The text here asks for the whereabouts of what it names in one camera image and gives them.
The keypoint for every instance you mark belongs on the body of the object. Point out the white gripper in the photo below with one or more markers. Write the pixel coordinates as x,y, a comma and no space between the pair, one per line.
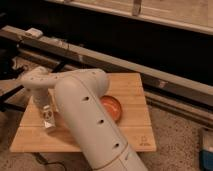
41,98

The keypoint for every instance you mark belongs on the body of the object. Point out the long metal rail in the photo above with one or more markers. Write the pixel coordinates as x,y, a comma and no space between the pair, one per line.
190,93

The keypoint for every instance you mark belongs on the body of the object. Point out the small white bottle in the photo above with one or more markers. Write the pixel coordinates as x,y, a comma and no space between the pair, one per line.
48,118

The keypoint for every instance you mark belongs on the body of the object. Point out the small white box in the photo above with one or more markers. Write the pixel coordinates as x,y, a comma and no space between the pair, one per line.
34,32

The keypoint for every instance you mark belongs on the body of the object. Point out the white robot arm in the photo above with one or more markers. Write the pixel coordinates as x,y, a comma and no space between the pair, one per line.
77,96

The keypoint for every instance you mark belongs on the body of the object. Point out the black tripod leg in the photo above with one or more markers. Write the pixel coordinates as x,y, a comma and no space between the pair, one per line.
7,106

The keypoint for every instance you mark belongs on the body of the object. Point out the wooden board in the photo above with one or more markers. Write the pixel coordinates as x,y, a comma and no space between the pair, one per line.
135,122

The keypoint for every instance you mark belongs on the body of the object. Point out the orange ceramic bowl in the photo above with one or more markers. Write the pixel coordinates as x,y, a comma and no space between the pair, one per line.
113,107

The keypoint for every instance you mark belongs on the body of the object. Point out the blue container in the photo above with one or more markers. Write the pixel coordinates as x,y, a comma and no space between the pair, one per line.
206,150

